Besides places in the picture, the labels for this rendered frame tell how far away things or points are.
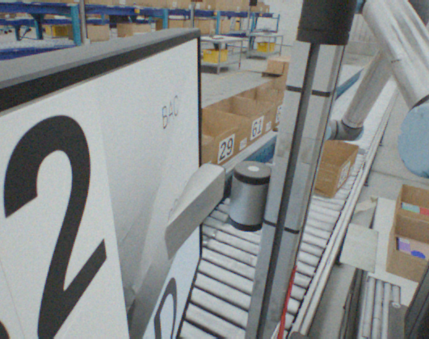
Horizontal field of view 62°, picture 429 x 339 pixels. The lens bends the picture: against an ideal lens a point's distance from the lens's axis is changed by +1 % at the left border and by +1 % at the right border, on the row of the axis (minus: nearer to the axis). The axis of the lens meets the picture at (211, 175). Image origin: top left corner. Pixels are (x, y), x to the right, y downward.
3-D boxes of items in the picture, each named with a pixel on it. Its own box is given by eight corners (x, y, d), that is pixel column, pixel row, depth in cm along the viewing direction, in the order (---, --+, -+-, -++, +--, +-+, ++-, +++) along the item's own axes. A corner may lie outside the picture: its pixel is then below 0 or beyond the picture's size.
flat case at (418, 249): (431, 249, 141) (433, 246, 140) (438, 278, 125) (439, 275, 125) (394, 239, 146) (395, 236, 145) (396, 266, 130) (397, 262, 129)
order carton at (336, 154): (332, 198, 174) (340, 167, 167) (277, 180, 188) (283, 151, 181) (352, 173, 204) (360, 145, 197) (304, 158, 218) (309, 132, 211)
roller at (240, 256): (310, 295, 118) (315, 280, 119) (180, 240, 139) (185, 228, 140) (312, 294, 123) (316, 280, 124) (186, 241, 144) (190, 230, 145)
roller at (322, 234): (331, 244, 144) (334, 232, 145) (219, 205, 165) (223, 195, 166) (331, 246, 149) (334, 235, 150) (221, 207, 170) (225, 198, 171)
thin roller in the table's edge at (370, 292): (369, 338, 101) (375, 278, 124) (362, 335, 101) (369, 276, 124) (368, 343, 102) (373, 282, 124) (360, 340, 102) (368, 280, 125)
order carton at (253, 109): (246, 148, 191) (250, 118, 184) (200, 136, 203) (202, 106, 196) (271, 130, 223) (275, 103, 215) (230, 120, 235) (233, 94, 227)
